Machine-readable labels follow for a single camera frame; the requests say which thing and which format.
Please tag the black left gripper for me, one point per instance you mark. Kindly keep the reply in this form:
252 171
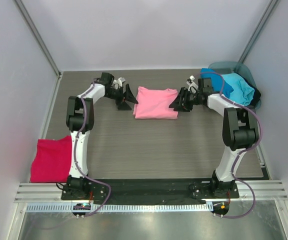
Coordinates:
121 95

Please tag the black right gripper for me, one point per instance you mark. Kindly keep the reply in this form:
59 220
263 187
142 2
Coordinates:
185 98

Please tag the light pink t shirt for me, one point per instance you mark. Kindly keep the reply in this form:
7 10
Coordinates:
154 104

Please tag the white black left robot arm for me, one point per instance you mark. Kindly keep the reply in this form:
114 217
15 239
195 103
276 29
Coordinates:
80 120

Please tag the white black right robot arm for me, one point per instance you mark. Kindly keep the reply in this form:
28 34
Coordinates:
240 132

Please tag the blue t shirt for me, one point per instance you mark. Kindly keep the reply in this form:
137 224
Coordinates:
217 82

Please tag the teal plastic basket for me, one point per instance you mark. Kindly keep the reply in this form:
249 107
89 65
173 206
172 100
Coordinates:
227 67

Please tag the cyan t shirt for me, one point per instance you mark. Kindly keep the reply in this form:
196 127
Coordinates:
241 93

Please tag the black t shirt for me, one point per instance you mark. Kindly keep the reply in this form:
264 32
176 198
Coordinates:
256 96

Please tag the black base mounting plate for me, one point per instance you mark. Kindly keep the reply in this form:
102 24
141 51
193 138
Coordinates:
142 189

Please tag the magenta folded t shirt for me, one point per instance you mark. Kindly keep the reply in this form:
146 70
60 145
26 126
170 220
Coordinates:
52 161

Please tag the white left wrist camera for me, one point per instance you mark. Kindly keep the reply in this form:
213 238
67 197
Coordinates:
118 83

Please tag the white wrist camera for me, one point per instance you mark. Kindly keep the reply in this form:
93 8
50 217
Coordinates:
118 83
192 86

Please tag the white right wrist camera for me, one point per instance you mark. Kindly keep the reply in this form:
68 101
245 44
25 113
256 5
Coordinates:
192 86

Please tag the aluminium frame rail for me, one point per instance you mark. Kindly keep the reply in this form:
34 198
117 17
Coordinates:
253 189

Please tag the right aluminium corner post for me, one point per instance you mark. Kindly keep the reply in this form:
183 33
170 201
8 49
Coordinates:
264 19

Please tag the aluminium corner post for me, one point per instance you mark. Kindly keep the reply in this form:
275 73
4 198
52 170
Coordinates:
264 19
37 36

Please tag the left aluminium corner post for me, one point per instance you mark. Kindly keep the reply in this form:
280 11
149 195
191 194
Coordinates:
37 36

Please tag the slotted white cable duct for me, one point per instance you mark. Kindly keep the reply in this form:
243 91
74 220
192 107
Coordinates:
71 207

